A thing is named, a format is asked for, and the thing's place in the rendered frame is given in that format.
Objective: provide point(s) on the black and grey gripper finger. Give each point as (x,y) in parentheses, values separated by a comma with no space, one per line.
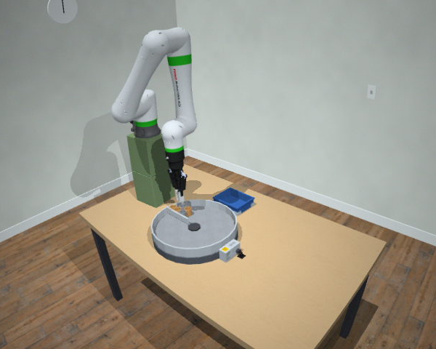
(173,181)
(181,181)

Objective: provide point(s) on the blue open crate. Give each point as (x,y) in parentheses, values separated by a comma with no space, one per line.
(237,201)

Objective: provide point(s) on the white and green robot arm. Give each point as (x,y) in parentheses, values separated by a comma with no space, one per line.
(174,42)

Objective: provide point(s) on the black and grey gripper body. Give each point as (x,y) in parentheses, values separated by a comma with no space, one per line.
(177,167)

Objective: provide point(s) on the grey round turntable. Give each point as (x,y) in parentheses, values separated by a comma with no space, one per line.
(212,236)

